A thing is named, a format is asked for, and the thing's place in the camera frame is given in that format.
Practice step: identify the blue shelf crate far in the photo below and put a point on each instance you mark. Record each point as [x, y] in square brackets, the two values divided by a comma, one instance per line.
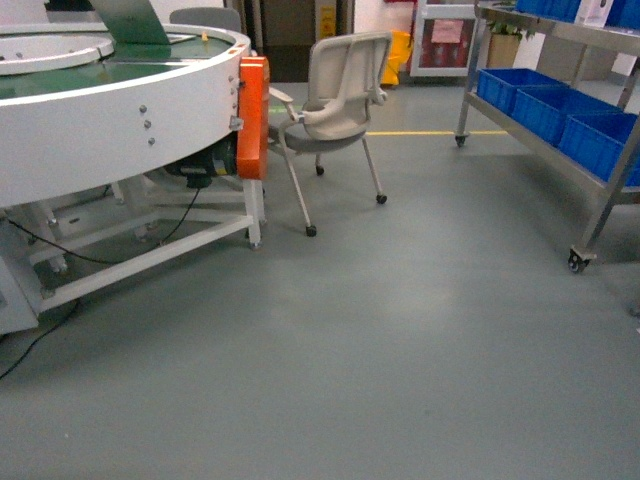
[498, 86]

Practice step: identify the blue shelf crate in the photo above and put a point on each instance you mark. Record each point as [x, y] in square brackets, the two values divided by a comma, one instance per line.
[498, 86]
[543, 111]
[562, 10]
[596, 141]

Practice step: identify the blue shelf crate middle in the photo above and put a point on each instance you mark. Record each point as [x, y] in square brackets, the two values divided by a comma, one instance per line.
[543, 111]

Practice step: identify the blue shelf crate near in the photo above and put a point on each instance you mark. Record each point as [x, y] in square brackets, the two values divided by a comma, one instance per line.
[596, 141]

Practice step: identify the stainless steel shelf cart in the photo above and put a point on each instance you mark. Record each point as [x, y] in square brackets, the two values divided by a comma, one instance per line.
[585, 43]

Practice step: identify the blue top shelf crate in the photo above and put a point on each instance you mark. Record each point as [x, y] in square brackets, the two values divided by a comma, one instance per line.
[562, 10]

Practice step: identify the white cardboard box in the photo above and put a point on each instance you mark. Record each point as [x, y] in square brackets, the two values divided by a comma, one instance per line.
[593, 13]

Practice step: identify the black conveyor motor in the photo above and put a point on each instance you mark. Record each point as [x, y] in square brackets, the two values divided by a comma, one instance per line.
[201, 167]

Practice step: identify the grey office chair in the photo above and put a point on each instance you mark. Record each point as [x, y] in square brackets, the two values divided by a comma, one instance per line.
[344, 81]

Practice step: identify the orange motor cover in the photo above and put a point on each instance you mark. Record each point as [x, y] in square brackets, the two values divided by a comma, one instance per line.
[253, 111]

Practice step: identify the yellow wet floor sign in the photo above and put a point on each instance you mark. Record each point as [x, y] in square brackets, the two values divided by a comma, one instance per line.
[326, 20]

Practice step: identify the red fire extinguisher cabinet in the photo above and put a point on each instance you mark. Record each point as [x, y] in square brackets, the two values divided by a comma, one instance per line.
[442, 34]

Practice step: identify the round white conveyor table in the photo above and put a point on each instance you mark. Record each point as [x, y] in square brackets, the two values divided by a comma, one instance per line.
[87, 127]

